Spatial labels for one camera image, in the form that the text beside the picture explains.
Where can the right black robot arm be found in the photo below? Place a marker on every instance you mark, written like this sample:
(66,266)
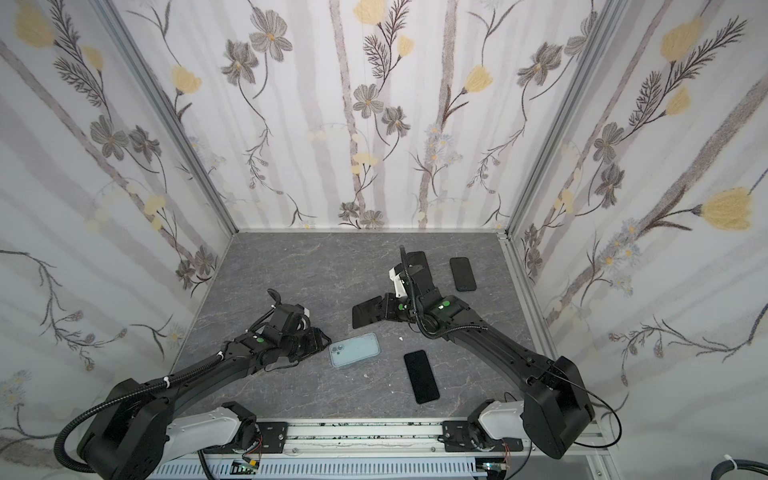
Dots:
(555,406)

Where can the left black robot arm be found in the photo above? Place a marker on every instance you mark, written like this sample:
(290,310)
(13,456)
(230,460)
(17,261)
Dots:
(143,425)

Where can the aluminium mounting rail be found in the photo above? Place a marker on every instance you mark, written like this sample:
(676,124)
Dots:
(337,438)

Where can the black phone case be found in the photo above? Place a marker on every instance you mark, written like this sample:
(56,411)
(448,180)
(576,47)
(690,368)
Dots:
(462,273)
(417,259)

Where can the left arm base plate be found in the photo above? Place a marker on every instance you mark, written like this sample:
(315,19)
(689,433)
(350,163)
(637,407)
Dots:
(265,438)

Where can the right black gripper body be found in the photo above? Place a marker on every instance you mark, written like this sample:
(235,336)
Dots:
(383,307)

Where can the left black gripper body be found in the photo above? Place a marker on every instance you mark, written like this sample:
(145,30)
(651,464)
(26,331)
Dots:
(302,345)

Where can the translucent green case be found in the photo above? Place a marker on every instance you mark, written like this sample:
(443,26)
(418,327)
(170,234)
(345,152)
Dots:
(353,350)

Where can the black phone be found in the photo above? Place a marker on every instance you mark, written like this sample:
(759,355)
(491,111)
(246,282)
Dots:
(368,312)
(421,377)

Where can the white perforated cable duct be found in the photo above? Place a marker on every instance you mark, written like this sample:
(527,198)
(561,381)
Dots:
(354,468)

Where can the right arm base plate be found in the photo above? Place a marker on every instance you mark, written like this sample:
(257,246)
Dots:
(462,436)

